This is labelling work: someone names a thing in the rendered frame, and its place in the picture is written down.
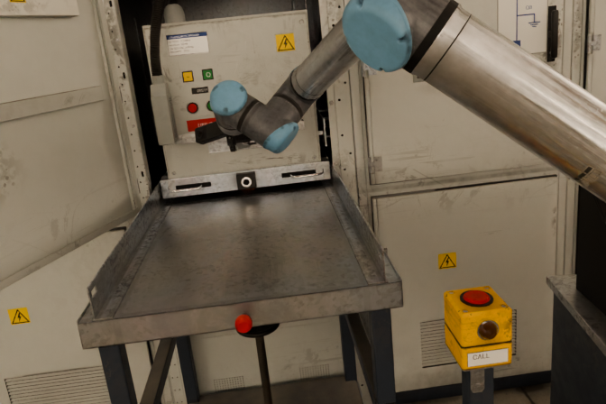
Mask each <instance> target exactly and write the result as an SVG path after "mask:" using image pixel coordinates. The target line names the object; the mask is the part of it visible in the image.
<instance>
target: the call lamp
mask: <svg viewBox="0 0 606 404"><path fill-rule="evenodd" d="M498 333H499V326H498V324H497V323H496V322H495V321H494V320H491V319H487V320H484V321H482V322H481V323H480V324H479V325H478V327H477V335H478V336H479V337H480V338H481V339H482V340H491V339H493V338H494V337H495V336H496V335H497V334H498Z"/></svg>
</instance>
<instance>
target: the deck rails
mask: <svg viewBox="0 0 606 404"><path fill-rule="evenodd" d="M333 172H334V183H335V185H334V186H333V187H325V190H326V193H327V195H328V197H329V199H330V202H331V204H332V206H333V208H334V210H335V213H336V215H337V217H338V220H339V222H340V224H341V226H342V228H343V230H344V233H345V235H346V238H347V240H348V242H349V244H350V246H351V248H352V250H353V254H354V256H355V258H356V260H357V261H358V264H359V266H360V268H361V270H362V273H363V276H364V278H365V280H366V282H367V284H368V286H369V285H376V284H382V283H389V282H388V280H387V278H386V276H385V262H384V250H383V249H382V247H381V245H380V243H379V241H378V240H377V238H376V236H375V235H374V233H373V231H372V229H371V228H370V227H369V225H368V223H367V222H366V220H365V218H364V216H363V214H362V212H361V211H360V209H359V207H358V206H357V205H356V203H355V202H354V199H353V198H352V196H351V194H350V193H349V191H348V189H347V188H346V186H345V184H344V183H343V181H342V180H341V178H340V176H339V175H338V173H337V171H336V170H335V167H334V166H333ZM169 210H170V206H167V207H161V205H160V201H159V195H158V190H157V187H156V188H155V189H154V190H153V192H152V193H151V195H150V196H149V198H148V199H147V200H146V202H145V203H144V205H143V206H142V208H141V210H140V211H139V213H138V214H137V215H136V217H135V218H134V220H133V221H132V222H131V224H130V225H129V227H128V228H127V229H126V231H125V232H124V234H123V236H122V237H121V239H120V240H119V241H118V243H117V244H116V246H115V248H114V249H113V251H111V253H110V254H109V255H108V257H107V258H106V260H105V262H104V263H103V265H102V266H101V268H100V269H99V270H98V272H97V273H96V275H95V277H94V278H93V279H92V280H91V282H90V283H89V284H88V286H87V295H88V299H89V303H90V307H91V311H92V315H93V317H92V319H91V322H93V321H100V320H107V319H113V318H114V316H115V313H116V311H117V309H118V308H119V306H120V304H121V302H122V300H123V299H124V296H125V294H126V292H127V290H128V289H129V287H130V285H131V283H132V281H133V278H134V276H135V275H136V273H137V271H138V270H139V268H140V266H141V264H142V261H143V259H144V257H145V255H146V253H147V252H148V250H149V249H150V247H151V245H152V242H153V240H154V238H155V236H156V234H157V233H158V231H159V229H160V227H161V225H162V223H163V221H164V219H165V217H166V215H167V214H168V212H169ZM380 253H381V256H380ZM94 287H95V289H96V292H95V294H94V295H93V297H92V293H91V291H92V289H93V288H94Z"/></svg>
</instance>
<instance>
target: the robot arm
mask: <svg viewBox="0 0 606 404"><path fill-rule="evenodd" d="M358 60H361V61H362V62H363V63H365V64H366V65H368V66H369V67H371V68H373V69H376V70H378V71H382V70H384V71H385V72H393V71H396V70H398V69H401V68H403V69H405V70H406V71H407V72H409V73H410V74H411V75H417V76H418V77H420V78H422V79H423V80H425V81H426V82H427V83H428V84H430V85H431V86H432V87H434V88H436V89H437V90H439V91H440V92H442V93H443V94H445V95H446V96H448V97H450V98H451V99H453V100H454V101H455V102H456V103H458V104H459V105H461V106H463V107H464V108H466V109H467V110H469V111H470V112H472V113H473V114H475V115H476V116H478V117H479V118H481V119H482V120H483V121H484V122H486V123H487V124H489V125H491V126H492V127H494V128H495V129H497V130H498V131H500V132H501V133H503V134H505V135H506V136H508V137H509V138H510V139H511V140H513V141H514V142H516V143H518V144H519V145H520V146H522V147H523V148H525V149H526V150H528V151H529V152H531V153H533V154H534V155H536V156H537V157H538V158H539V159H541V160H542V161H544V162H546V163H547V164H549V165H550V166H552V167H553V168H555V169H556V170H558V171H560V172H561V173H563V174H564V175H565V176H566V177H567V178H569V179H571V180H572V181H574V182H575V183H577V184H578V185H580V186H581V187H583V188H585V189H586V190H588V191H589V192H591V193H592V194H594V195H595V196H596V197H598V198H599V199H601V200H602V201H604V202H605V203H606V104H605V103H604V102H602V101H601V100H600V99H599V98H597V97H596V96H594V95H592V94H591V93H589V92H588V91H586V90H585V89H583V88H582V87H580V86H578V85H577V84H575V83H574V82H573V81H572V80H570V79H569V78H567V77H565V76H564V75H562V74H561V73H559V72H558V71H556V70H555V69H553V68H551V67H550V66H548V65H547V64H546V63H545V62H543V61H542V60H540V59H538V58H537V57H535V56H534V55H532V54H531V53H529V52H528V51H526V50H524V49H523V48H521V47H520V46H518V44H516V43H515V42H513V41H511V40H510V39H508V38H507V37H505V36H504V35H502V34H501V33H499V32H497V31H496V30H494V29H493V28H491V27H490V26H489V25H488V24H486V23H484V22H483V21H481V20H480V19H478V18H477V17H475V16H474V15H472V14H470V13H469V12H467V11H466V10H464V9H463V8H462V6H461V5H460V4H459V3H457V2H456V1H455V0H350V1H349V2H348V4H347V5H346V7H345V9H344V12H343V17H342V18H341V19H340V20H339V22H338V23H337V24H336V25H335V26H334V27H333V28H332V30H331V31H330V32H329V33H328V34H327V35H326V37H325V38H324V39H323V40H322V41H321V42H320V43H319V44H318V45H317V46H316V47H315V49H313V51H312V52H311V53H310V54H309V55H308V56H307V58H306V59H305V60H304V61H303V62H302V63H301V64H300V65H299V66H297V67H296V68H294V69H293V70H292V71H291V73H290V74H289V76H288V78H287V79H286V80H285V81H284V83H283V84H282V85H281V86H280V88H279V89H278V90H277V92H276V93H275V94H274V95H273V97H272V98H271V99H270V101H269V102H268V103H267V104H266V105H265V104H264V103H262V102H261V101H259V100H257V99H256V98H254V97H253V96H250V95H249V94H247V91H246V89H245V87H244V86H243V85H242V84H240V83H239V82H237V81H234V80H225V81H222V82H220V83H218V84H217V85H215V86H214V88H213V89H212V91H211V93H210V98H209V99H210V107H211V109H212V110H213V112H214V115H215V118H216V121H214V122H213V123H210V124H206V125H203V126H200V127H198V128H196V129H195V136H196V142H197V143H200V144H206V143H209V142H212V141H215V140H218V139H221V138H224V137H226V140H227V144H228V146H230V151H231V152H235V151H238V149H242V148H246V147H250V146H251V145H253V144H257V143H259V144H260V145H261V146H262V147H263V148H264V149H266V150H269V151H271V152H273V153H280V152H283V151H284V150H285V149H286V148H287V147H288V146H289V145H290V143H291V141H293V139H294V138H295V136H296V135H297V133H298V122H299V121H300V119H301V118H302V116H303V115H304V114H305V113H306V111H307V110H308V109H309V108H310V107H311V105H312V104H313V103H314V102H315V101H316V100H317V99H318V98H320V97H321V96H322V95H323V94H324V92H325V91H326V90H327V89H328V88H329V87H330V86H331V85H333V84H334V83H335V82H336V81H337V80H338V79H339V78H340V77H342V76H343V74H344V73H345V72H346V71H347V70H348V69H349V68H351V67H352V66H353V65H354V64H355V63H356V62H357V61H358ZM250 141H255V142H250ZM244 142H248V143H249V144H247V143H244Z"/></svg>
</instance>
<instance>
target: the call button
mask: <svg viewBox="0 0 606 404"><path fill-rule="evenodd" d="M464 300H465V301H467V302H469V303H472V304H484V303H487V302H489V301H490V296H489V295H488V294H486V293H485V292H483V291H480V290H470V291H468V292H466V293H464Z"/></svg>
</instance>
